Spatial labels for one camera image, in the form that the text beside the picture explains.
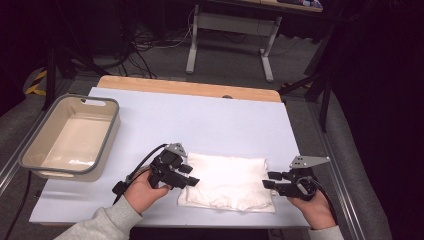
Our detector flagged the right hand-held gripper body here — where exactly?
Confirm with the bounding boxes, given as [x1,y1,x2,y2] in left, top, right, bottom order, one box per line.
[276,155,331,201]

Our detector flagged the black metal stand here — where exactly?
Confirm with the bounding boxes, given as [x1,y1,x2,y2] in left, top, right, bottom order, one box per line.
[278,26,338,133]

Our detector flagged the beige bin with grey rim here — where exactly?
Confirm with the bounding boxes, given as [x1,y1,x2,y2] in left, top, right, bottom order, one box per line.
[18,93,121,183]

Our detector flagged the white desk frame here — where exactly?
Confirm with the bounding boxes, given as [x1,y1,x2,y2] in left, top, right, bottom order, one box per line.
[185,0,324,83]

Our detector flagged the tangle of black cables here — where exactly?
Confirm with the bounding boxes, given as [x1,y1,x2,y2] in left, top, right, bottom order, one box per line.
[93,6,201,79]

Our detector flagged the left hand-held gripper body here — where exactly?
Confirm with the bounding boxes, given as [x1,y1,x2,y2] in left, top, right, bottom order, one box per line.
[148,143,191,190]

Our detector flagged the yellow black hazard tape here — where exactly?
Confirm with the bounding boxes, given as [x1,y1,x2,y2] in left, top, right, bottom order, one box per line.
[24,69,48,97]

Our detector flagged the dark multicoloured object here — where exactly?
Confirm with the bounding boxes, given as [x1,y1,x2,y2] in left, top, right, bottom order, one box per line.
[276,0,324,9]

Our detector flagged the black tripod stand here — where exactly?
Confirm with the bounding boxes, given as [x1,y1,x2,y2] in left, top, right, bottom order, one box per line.
[41,33,111,111]

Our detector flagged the person's right hand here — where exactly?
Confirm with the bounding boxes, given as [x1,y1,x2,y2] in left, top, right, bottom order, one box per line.
[287,189,336,231]

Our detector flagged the thick black floor cable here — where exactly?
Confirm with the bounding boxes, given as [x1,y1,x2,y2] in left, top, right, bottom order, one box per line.
[3,171,33,240]

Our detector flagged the aluminium frame rail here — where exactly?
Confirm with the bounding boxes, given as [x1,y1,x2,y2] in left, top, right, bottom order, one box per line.
[306,101,368,240]
[0,109,46,196]

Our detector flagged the white t-shirt with chick print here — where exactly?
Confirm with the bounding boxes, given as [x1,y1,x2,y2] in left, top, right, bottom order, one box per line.
[177,152,277,214]

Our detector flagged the person's left hand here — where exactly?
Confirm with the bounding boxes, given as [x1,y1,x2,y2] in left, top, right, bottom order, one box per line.
[123,169,171,214]

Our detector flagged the white floor cable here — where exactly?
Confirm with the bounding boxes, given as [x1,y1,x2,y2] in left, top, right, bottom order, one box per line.
[159,8,196,49]

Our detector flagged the right hand-held gripper black cable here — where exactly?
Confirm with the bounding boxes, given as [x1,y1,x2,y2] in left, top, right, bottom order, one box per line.
[296,176,338,226]

